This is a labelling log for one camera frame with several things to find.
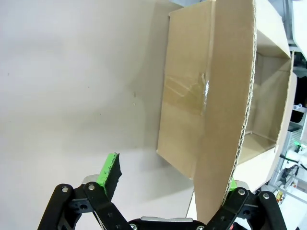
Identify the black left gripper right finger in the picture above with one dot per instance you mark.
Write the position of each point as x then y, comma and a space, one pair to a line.
254, 210

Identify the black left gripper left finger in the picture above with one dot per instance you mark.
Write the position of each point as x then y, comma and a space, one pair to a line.
105, 191

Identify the brown cardboard shipping box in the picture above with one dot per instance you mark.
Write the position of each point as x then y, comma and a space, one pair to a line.
187, 95

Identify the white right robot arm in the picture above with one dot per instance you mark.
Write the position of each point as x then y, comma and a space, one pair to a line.
299, 21

